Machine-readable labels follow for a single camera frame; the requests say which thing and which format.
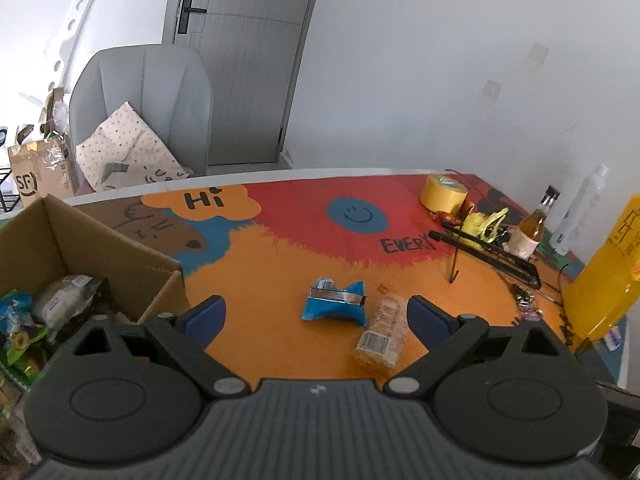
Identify black door handle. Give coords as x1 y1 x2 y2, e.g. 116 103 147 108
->
177 0 207 35

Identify grey door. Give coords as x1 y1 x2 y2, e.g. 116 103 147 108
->
161 0 327 167

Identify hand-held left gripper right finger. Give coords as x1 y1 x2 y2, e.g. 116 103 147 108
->
385 295 563 401

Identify yellow-green crumpled packet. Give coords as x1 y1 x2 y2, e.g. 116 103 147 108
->
460 207 510 246

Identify bunch of keys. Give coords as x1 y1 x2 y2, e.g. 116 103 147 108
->
512 285 543 318

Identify white spray bottle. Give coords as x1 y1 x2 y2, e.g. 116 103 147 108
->
549 164 610 257

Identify blue and green snack packet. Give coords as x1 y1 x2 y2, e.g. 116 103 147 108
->
0 290 33 336

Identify brown printed cardboard box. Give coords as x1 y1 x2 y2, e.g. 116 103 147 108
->
7 132 81 208

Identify grey chair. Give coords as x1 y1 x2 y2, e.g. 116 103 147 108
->
68 44 214 193

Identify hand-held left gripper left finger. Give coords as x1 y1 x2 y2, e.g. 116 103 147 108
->
65 295 251 401

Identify clear cracker packet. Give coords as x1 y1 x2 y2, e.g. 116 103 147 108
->
351 284 410 373

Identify large yellow drink bottle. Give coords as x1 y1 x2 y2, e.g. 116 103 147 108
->
564 195 640 343

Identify dotted cream pillow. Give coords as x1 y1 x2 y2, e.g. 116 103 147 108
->
76 101 193 193

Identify yellow tape roll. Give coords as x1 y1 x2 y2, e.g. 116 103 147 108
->
420 173 469 217

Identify black wire rack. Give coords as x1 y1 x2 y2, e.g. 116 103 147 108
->
0 167 21 213

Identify glass bottle with amber liquid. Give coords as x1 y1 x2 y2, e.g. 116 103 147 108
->
515 185 558 261

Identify white perforated board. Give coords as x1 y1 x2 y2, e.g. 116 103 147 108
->
45 0 96 96

